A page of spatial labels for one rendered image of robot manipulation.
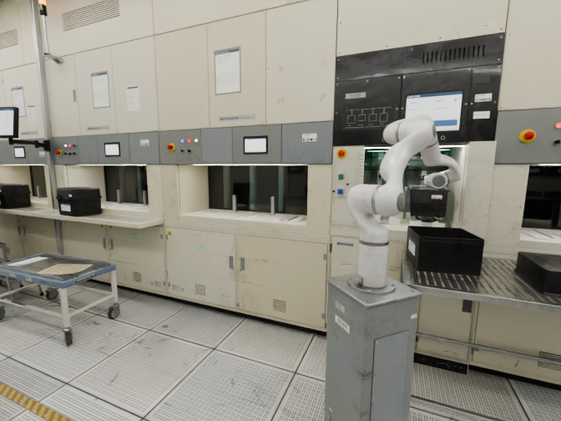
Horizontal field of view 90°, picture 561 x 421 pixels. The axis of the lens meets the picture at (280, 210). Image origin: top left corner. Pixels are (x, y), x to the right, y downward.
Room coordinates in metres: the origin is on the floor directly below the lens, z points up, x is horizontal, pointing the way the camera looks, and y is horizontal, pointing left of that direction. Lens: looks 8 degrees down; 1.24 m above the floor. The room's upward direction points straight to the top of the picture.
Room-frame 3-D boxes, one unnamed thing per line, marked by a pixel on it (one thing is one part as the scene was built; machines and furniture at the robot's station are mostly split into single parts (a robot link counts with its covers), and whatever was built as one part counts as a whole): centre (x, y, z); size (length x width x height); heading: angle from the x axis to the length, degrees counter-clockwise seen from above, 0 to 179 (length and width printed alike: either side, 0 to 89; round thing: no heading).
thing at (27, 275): (2.20, 1.84, 0.24); 0.97 x 0.52 x 0.48; 70
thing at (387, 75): (2.13, -0.91, 0.98); 0.95 x 0.88 x 1.95; 158
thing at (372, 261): (1.14, -0.39, 0.85); 0.19 x 0.19 x 0.18
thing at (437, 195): (1.95, -1.02, 1.06); 0.24 x 0.20 x 0.32; 68
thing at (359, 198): (1.16, -0.37, 1.07); 0.19 x 0.12 x 0.24; 42
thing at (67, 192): (2.69, 1.94, 0.93); 0.30 x 0.28 x 0.26; 65
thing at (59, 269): (2.11, 1.68, 0.47); 0.31 x 0.23 x 0.02; 89
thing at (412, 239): (1.41, -0.83, 0.85); 0.28 x 0.28 x 0.17; 77
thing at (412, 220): (1.95, -1.02, 0.89); 0.22 x 0.21 x 0.04; 158
